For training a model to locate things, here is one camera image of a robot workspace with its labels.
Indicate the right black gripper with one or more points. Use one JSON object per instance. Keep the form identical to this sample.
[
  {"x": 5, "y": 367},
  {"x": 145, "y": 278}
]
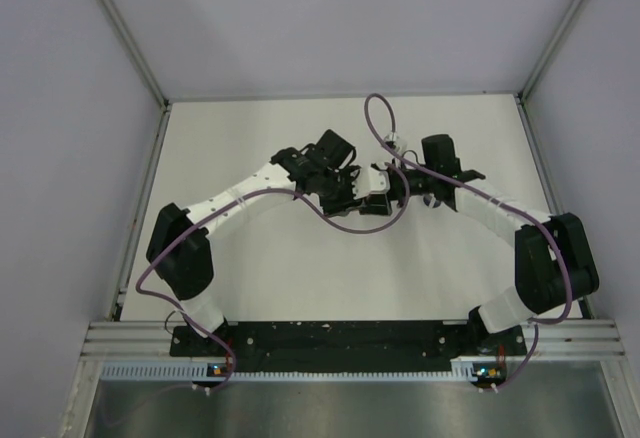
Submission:
[{"x": 379, "y": 204}]

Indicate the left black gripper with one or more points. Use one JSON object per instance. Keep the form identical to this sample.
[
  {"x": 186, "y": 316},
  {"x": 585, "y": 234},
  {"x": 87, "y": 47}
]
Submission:
[{"x": 346, "y": 202}]

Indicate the white pill bottle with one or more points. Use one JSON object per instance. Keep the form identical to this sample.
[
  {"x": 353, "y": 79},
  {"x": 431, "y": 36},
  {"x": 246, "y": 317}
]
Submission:
[{"x": 431, "y": 202}]

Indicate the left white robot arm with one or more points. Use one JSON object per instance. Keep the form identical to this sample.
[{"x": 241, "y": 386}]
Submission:
[{"x": 180, "y": 250}]

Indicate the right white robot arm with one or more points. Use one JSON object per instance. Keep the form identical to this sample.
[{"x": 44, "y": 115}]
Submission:
[{"x": 553, "y": 262}]

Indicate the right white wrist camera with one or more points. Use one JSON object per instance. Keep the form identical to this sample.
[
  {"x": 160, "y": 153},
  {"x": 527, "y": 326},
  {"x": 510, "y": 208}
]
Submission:
[{"x": 396, "y": 143}]

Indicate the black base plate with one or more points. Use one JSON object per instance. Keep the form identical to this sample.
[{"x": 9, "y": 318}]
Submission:
[{"x": 362, "y": 346}]

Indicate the grey slotted cable duct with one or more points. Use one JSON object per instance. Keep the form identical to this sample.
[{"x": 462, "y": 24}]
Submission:
[{"x": 210, "y": 372}]

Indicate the left aluminium frame post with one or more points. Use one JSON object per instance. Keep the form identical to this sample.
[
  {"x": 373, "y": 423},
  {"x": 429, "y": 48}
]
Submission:
[{"x": 132, "y": 50}]

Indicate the aluminium frame post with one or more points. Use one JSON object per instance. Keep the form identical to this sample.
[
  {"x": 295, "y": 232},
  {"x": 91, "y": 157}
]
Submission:
[
  {"x": 553, "y": 46},
  {"x": 132, "y": 50}
]

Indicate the right aluminium frame post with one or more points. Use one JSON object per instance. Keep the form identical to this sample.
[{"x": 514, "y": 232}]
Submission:
[{"x": 553, "y": 46}]

